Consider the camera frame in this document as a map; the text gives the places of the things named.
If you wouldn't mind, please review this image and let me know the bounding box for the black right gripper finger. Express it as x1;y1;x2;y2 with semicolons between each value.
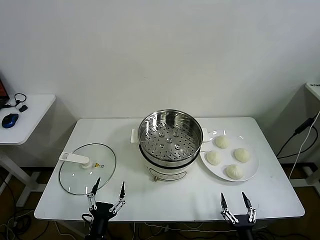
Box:
219;192;238;224
241;191;257;224

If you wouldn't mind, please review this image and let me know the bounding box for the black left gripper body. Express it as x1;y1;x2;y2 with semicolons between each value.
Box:
87;201;116;240

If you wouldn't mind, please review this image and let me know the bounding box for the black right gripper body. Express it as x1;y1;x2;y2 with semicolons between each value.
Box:
231;214;256;240

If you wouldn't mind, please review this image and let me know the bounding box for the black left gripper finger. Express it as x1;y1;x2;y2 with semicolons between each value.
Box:
87;177;101;212
111;181;127;215

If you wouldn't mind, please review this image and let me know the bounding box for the white steamed baozi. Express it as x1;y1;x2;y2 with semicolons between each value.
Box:
226;164;245;181
233;147;252;163
214;135;230;150
205;150;222;166

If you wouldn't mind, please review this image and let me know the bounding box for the steel perforated steamer basket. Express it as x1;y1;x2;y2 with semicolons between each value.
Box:
137;108;204;168

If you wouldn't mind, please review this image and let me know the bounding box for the white round plate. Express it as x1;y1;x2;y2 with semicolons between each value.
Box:
199;129;260;182

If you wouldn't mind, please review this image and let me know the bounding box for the large white table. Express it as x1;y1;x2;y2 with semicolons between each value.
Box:
34;117;306;237

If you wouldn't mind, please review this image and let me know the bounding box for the white electric cooking pot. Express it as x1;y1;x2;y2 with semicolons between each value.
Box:
129;127;209;183

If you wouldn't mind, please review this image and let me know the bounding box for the small white side table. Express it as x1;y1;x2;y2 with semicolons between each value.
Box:
0;93;56;207

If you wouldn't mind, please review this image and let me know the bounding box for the blue computer mouse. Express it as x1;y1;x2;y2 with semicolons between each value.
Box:
1;112;20;129

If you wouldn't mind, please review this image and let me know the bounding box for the laptop with red screen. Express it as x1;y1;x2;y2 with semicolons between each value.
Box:
0;72;11;110

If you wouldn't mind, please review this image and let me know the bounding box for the glass lid with white handle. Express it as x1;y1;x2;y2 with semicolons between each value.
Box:
58;142;117;196

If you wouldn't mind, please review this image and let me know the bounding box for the white hanging cable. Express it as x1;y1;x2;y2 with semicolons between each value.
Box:
288;122;316;180

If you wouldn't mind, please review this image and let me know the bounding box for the black power cable with adapter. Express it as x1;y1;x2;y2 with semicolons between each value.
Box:
276;117;316;160

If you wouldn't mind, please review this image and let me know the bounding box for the black earphone cable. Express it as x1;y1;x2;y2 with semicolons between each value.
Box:
0;92;28;110

